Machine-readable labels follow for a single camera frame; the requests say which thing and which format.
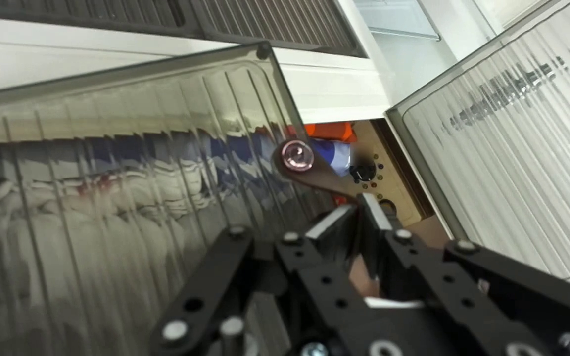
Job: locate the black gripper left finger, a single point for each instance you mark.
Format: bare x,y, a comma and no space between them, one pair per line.
317,289

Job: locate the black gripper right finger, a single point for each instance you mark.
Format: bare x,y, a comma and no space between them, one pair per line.
444,297

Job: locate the clear ribbed plastic bin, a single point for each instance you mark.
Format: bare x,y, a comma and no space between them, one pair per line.
120,210

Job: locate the smoky translucent cabinet door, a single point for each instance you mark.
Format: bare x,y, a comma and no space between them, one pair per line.
167,16

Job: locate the brown perforated board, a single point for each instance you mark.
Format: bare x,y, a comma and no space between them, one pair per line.
397,178

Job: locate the blue and white tube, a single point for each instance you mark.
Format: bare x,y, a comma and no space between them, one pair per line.
335,154

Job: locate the orange item in cabinet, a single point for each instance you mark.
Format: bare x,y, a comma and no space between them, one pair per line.
327,131

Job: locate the white three-tier storage cabinet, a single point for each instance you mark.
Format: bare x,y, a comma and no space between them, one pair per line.
325,85

